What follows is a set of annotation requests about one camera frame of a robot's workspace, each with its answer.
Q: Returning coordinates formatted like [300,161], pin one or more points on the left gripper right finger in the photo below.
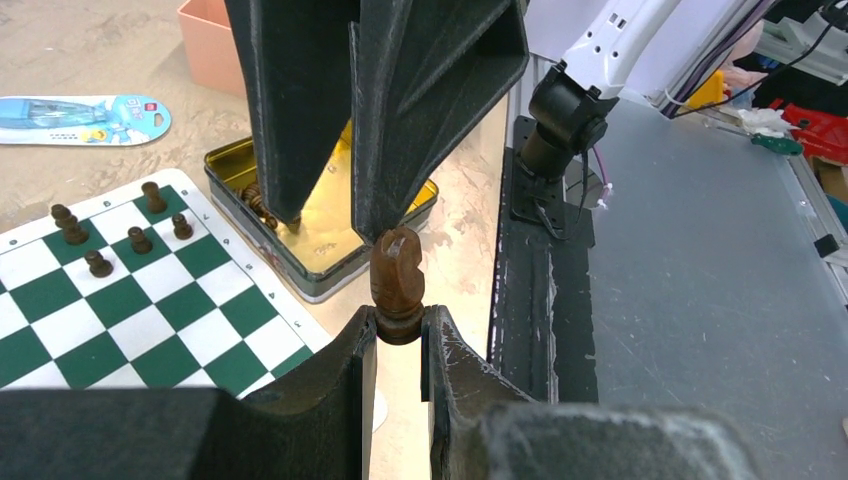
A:
[484,427]

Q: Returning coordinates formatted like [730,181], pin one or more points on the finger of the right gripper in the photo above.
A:
[424,74]
[295,60]

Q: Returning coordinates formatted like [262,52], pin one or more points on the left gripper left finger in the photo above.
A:
[314,422]

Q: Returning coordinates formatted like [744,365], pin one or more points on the brown chess knight piece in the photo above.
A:
[397,285]

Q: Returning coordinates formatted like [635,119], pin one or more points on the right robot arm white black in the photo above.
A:
[594,47]

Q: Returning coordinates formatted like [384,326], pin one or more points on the brown chess pieces pile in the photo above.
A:
[251,196]

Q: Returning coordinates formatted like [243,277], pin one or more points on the gold tin brown pieces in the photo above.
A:
[326,254]

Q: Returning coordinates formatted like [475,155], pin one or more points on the green white chess mat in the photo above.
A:
[207,311]

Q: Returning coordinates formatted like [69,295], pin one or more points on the peach plastic file organizer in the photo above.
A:
[210,49]

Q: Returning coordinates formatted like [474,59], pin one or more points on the blue white packaged item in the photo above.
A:
[83,120]

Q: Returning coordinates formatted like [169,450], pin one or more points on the black metal base frame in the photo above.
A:
[541,328]

